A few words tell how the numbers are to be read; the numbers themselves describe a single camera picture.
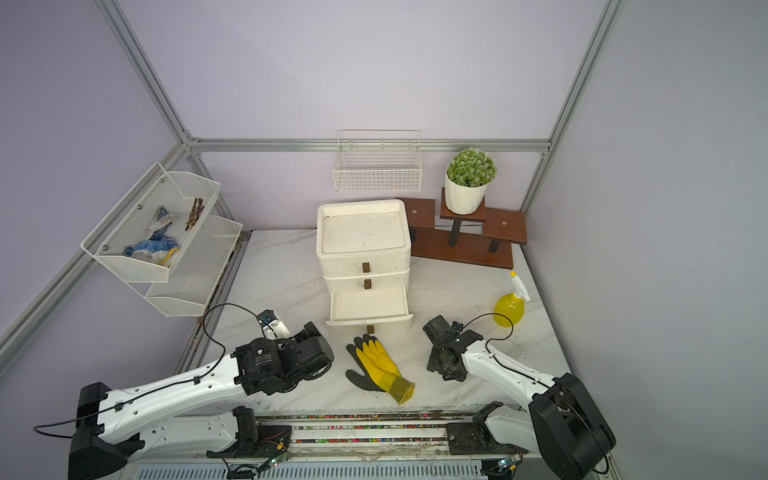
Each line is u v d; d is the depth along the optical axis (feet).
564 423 1.36
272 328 2.03
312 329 2.21
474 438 2.41
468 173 2.75
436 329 2.27
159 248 2.34
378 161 3.51
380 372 2.73
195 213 2.66
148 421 1.39
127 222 2.30
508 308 2.90
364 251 2.70
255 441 2.18
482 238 3.54
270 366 1.61
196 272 3.05
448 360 1.99
